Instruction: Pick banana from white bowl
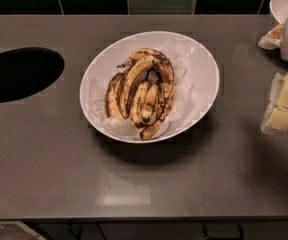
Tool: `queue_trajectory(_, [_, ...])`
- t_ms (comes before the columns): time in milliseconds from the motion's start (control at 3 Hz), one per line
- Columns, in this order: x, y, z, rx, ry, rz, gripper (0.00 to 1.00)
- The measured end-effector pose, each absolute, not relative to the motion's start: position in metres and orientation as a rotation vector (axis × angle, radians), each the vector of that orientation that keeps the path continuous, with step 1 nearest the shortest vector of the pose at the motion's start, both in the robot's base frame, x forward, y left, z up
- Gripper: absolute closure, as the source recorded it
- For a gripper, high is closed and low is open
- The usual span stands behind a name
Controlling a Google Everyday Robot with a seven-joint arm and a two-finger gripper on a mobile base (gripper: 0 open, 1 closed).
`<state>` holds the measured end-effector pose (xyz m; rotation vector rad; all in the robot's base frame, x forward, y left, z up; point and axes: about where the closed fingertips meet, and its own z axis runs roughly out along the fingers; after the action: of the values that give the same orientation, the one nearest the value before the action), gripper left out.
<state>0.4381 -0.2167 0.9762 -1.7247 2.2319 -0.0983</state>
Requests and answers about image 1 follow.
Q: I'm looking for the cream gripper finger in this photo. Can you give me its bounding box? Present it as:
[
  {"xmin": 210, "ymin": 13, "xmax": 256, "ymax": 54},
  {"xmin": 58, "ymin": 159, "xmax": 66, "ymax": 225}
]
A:
[
  {"xmin": 261, "ymin": 72, "xmax": 288, "ymax": 135},
  {"xmin": 258, "ymin": 23, "xmax": 284, "ymax": 50}
]

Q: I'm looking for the short spotted banana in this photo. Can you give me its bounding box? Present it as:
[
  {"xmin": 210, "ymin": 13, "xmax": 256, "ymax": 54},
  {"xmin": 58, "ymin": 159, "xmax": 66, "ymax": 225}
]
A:
[
  {"xmin": 141, "ymin": 84, "xmax": 159, "ymax": 124},
  {"xmin": 129, "ymin": 80, "xmax": 149, "ymax": 127}
]

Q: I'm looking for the white oval bowl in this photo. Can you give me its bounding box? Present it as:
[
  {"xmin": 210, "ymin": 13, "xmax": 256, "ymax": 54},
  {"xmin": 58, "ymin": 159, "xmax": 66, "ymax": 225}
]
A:
[{"xmin": 79, "ymin": 30, "xmax": 221, "ymax": 144}]

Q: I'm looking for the spotted long middle banana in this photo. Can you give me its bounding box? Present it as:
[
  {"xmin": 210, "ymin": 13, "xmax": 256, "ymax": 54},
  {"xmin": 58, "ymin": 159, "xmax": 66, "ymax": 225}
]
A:
[{"xmin": 119, "ymin": 55, "xmax": 154, "ymax": 118}]

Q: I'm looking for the dark leftmost banana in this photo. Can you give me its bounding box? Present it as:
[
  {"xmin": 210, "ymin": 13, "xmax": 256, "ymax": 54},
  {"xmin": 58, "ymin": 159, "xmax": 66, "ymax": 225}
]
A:
[{"xmin": 105, "ymin": 73, "xmax": 124, "ymax": 121}]

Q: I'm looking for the white paper liner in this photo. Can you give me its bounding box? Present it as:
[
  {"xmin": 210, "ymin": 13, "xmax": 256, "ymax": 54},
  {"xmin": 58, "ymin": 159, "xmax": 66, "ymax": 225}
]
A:
[{"xmin": 88, "ymin": 38, "xmax": 210, "ymax": 142}]

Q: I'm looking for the black round counter hole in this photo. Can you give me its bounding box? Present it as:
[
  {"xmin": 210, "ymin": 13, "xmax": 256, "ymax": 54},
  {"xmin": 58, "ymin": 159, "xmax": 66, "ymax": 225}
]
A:
[{"xmin": 0, "ymin": 47, "xmax": 65, "ymax": 103}]

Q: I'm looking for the black drawer handle right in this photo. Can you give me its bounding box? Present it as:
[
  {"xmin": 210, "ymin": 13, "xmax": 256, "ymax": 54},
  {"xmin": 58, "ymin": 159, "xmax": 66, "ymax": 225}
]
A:
[{"xmin": 202, "ymin": 225, "xmax": 244, "ymax": 240}]

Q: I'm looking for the black drawer handle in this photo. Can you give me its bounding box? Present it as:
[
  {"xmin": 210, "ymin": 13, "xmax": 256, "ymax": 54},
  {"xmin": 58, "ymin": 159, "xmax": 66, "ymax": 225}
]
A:
[
  {"xmin": 67, "ymin": 221, "xmax": 83, "ymax": 240},
  {"xmin": 202, "ymin": 225, "xmax": 244, "ymax": 240}
]

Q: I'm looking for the black drawer handle left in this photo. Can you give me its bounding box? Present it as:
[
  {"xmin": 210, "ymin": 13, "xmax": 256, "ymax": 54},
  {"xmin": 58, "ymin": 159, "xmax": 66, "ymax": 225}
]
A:
[{"xmin": 67, "ymin": 221, "xmax": 83, "ymax": 240}]

